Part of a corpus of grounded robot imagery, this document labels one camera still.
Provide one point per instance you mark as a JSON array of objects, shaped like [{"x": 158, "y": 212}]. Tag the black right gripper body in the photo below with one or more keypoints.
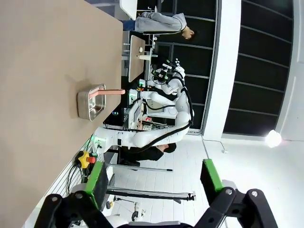
[{"x": 161, "y": 74}]

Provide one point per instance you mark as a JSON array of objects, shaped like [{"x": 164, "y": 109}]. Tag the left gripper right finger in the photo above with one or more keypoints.
[{"x": 211, "y": 178}]

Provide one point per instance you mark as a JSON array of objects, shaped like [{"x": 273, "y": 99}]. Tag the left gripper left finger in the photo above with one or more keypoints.
[{"x": 95, "y": 183}]

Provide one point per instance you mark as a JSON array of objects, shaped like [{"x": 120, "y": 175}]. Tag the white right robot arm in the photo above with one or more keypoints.
[{"x": 142, "y": 139}]

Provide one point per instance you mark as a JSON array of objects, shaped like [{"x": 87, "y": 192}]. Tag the brown background table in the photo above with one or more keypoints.
[{"x": 136, "y": 66}]

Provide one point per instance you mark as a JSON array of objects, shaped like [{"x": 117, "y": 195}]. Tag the yellow emergency stop button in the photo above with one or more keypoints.
[{"x": 83, "y": 159}]

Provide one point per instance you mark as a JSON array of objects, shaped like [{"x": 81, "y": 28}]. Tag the computer monitor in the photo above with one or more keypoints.
[{"x": 133, "y": 116}]

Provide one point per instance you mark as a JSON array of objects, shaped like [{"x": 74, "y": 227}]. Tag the person in grey hoodie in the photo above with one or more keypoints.
[{"x": 161, "y": 21}]

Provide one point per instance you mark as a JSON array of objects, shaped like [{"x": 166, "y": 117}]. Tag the grey metal pole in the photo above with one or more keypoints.
[{"x": 147, "y": 168}]

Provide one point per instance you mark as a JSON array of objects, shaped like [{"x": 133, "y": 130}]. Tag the black tripod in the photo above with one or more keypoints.
[{"x": 154, "y": 193}]

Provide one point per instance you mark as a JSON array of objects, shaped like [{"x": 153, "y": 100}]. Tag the seated person in black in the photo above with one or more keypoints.
[{"x": 152, "y": 154}]

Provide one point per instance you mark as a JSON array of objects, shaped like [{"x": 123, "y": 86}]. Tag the bright round lamp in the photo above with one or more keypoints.
[{"x": 273, "y": 139}]

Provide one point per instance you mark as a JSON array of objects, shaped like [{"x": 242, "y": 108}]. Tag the white background table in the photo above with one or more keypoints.
[{"x": 129, "y": 8}]

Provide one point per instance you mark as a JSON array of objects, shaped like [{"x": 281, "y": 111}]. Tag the rectangular metal tin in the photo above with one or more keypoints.
[{"x": 85, "y": 104}]

